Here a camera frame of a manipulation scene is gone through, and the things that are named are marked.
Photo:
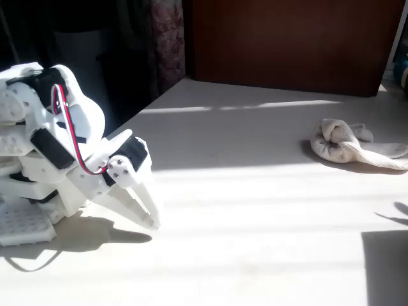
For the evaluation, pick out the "cream knitted work glove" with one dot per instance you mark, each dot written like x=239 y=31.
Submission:
x=344 y=146

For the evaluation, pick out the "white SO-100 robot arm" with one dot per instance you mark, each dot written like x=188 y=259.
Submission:
x=86 y=114

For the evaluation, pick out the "patterned brown curtain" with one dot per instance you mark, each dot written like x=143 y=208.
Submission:
x=167 y=41

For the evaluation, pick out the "dark brown wooden board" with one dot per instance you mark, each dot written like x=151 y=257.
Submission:
x=287 y=41

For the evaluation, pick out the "teal round object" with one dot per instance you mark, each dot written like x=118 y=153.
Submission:
x=401 y=71

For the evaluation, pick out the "white perforated base plate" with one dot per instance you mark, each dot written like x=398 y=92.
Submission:
x=22 y=223

